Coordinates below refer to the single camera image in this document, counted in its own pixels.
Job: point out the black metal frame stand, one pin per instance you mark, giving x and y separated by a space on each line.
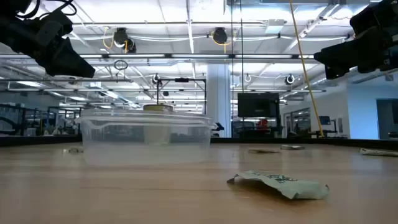
182 80

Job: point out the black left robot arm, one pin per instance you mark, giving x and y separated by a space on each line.
12 5

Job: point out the black table edge rail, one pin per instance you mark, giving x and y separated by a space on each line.
311 141

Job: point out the clear plastic bin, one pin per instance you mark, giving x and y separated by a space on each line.
146 137

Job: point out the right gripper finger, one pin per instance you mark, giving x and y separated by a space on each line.
335 72
339 54

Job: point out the red chair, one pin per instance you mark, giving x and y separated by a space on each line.
262 123

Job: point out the black overhead frame bar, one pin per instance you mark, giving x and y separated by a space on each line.
199 56

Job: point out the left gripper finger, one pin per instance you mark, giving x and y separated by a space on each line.
66 63

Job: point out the black monitor screen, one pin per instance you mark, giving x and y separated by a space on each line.
258 104

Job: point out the white building pillar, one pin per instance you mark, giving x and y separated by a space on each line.
218 99

